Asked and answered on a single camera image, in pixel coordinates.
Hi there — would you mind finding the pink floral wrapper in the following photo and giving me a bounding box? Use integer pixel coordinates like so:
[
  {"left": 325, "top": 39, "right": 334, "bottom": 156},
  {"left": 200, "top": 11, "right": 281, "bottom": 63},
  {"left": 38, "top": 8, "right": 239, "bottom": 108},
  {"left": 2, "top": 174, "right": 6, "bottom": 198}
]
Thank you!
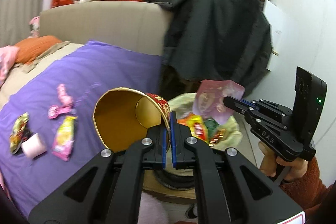
[{"left": 193, "top": 80, "right": 245, "bottom": 125}]

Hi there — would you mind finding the yellow red snack wrapper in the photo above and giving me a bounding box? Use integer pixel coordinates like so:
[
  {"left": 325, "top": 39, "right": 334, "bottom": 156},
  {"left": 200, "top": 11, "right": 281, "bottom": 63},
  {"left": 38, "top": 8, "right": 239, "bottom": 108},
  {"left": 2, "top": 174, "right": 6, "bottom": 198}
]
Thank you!
[{"left": 177, "top": 113, "right": 209, "bottom": 143}]

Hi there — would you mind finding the pink yellow chip bag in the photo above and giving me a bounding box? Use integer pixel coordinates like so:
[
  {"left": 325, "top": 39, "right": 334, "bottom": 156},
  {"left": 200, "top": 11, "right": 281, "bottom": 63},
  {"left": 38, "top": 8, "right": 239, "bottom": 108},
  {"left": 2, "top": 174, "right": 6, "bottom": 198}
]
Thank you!
[{"left": 52, "top": 115, "right": 77, "bottom": 161}]

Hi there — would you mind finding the red gold paper cup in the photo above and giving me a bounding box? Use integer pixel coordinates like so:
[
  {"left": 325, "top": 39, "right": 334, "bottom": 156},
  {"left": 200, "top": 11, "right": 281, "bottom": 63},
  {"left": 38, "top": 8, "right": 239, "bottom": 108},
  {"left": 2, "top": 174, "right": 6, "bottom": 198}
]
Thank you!
[{"left": 92, "top": 87, "right": 171, "bottom": 152}]

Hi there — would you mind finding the pink candy wrapper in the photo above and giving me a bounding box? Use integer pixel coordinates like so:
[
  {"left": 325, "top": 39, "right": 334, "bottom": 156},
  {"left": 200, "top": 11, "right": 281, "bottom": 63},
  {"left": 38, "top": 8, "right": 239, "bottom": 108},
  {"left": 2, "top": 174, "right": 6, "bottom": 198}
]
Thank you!
[{"left": 48, "top": 105, "right": 73, "bottom": 119}]

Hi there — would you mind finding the dark snack wrapper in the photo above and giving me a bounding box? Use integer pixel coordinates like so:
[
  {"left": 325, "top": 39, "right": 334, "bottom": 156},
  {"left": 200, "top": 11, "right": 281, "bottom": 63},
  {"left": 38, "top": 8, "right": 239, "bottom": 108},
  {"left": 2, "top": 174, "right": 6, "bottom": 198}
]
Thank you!
[{"left": 9, "top": 112, "right": 30, "bottom": 155}]

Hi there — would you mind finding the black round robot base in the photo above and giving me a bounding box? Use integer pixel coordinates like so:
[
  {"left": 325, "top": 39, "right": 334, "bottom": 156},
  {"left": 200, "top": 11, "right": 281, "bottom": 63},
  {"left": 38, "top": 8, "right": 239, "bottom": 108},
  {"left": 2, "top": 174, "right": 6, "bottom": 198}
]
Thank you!
[{"left": 153, "top": 170, "right": 195, "bottom": 190}]

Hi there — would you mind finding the red fleece sleeve forearm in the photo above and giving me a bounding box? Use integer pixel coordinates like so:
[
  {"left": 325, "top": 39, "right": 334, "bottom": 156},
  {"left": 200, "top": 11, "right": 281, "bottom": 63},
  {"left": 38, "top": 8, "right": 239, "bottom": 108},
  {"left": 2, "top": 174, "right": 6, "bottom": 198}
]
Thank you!
[{"left": 280, "top": 157, "right": 333, "bottom": 220}]

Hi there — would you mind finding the right hand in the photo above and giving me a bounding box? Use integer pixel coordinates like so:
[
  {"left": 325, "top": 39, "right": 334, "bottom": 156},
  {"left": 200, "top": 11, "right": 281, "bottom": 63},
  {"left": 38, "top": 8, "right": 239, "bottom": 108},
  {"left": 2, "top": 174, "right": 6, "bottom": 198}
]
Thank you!
[{"left": 258, "top": 141, "right": 308, "bottom": 181}]

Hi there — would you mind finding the wooden bedside platform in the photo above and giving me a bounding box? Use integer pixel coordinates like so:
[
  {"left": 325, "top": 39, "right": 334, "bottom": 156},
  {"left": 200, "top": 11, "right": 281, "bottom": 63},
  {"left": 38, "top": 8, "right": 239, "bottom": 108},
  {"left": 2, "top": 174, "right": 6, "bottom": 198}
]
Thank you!
[{"left": 142, "top": 170, "right": 197, "bottom": 205}]

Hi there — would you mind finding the dark green hanging jacket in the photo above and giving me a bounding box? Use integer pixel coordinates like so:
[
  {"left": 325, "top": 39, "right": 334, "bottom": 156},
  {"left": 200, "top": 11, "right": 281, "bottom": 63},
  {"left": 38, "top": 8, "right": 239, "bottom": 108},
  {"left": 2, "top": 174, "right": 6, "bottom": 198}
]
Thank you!
[{"left": 159, "top": 0, "right": 272, "bottom": 100}]

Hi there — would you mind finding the pink plush toy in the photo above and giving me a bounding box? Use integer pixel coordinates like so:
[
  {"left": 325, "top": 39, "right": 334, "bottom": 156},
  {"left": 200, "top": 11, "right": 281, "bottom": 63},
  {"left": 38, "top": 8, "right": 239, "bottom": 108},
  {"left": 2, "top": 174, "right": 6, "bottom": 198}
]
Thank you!
[{"left": 57, "top": 84, "right": 74, "bottom": 107}]

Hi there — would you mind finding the beige padded headboard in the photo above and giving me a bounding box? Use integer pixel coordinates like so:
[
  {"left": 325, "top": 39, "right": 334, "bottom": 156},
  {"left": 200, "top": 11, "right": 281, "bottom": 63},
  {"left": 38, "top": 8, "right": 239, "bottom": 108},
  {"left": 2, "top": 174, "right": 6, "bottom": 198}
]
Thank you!
[{"left": 39, "top": 1, "right": 173, "bottom": 55}]

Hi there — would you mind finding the purple bed sheet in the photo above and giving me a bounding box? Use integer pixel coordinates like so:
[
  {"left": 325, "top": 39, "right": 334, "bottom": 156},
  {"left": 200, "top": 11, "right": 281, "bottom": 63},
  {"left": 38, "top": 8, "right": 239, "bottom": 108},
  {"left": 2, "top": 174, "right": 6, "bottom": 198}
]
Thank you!
[{"left": 0, "top": 40, "right": 162, "bottom": 218}]

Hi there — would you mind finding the orange pillow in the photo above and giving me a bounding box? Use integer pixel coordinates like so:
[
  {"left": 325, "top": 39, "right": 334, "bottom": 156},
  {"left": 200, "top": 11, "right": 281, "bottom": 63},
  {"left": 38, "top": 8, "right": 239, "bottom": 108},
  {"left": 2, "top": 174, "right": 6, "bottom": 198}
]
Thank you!
[{"left": 15, "top": 35, "right": 62, "bottom": 64}]

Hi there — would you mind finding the pink quilt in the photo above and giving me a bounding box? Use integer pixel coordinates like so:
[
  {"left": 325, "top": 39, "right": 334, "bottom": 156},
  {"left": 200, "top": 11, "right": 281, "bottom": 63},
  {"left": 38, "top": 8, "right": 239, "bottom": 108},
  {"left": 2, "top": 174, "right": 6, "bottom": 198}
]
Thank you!
[{"left": 0, "top": 46, "right": 19, "bottom": 87}]

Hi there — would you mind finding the pink doll by headboard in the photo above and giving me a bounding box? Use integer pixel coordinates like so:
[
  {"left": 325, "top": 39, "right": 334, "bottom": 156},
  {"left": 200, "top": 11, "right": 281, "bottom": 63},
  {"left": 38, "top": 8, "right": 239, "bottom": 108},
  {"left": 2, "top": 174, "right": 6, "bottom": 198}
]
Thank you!
[{"left": 29, "top": 16, "right": 40, "bottom": 38}]

